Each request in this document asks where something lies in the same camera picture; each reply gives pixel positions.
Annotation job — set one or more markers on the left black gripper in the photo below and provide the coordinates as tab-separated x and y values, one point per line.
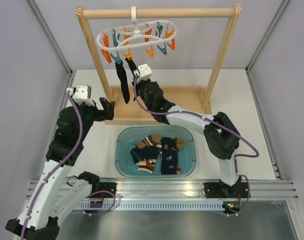
107	113

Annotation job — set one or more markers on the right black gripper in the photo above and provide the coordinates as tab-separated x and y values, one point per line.
140	82

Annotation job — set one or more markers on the black sock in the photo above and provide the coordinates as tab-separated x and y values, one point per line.
121	73
131	65

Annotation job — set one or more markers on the brown striped sock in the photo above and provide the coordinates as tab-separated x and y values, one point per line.
146	166
176	142

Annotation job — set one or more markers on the navy patterned sock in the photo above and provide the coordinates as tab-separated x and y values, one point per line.
144	154
169	160

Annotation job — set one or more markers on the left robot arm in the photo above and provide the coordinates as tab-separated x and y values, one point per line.
43	216

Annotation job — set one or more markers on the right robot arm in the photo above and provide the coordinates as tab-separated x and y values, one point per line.
217	129

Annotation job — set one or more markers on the white clip hanger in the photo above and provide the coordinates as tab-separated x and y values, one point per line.
118	41

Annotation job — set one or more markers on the teal plastic bin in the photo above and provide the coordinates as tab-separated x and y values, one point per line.
130	136

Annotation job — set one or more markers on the wooden hanging rack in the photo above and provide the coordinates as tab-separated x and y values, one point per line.
93	22

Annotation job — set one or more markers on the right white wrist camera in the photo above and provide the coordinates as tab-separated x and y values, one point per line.
143	72

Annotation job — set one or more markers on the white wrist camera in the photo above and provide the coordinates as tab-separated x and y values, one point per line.
143	72
81	94

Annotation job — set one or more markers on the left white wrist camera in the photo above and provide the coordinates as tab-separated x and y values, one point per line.
81	94

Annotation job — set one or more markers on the aluminium mounting rail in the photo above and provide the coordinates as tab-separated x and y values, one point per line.
194	189

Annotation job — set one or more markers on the white slotted cable duct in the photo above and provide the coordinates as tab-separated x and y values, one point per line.
151	205

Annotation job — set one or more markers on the left aluminium frame post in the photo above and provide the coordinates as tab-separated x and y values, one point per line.
49	35

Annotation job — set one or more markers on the aluminium frame post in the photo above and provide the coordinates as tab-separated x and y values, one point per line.
49	35
267	34

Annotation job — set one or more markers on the right aluminium frame post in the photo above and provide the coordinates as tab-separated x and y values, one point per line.
267	34

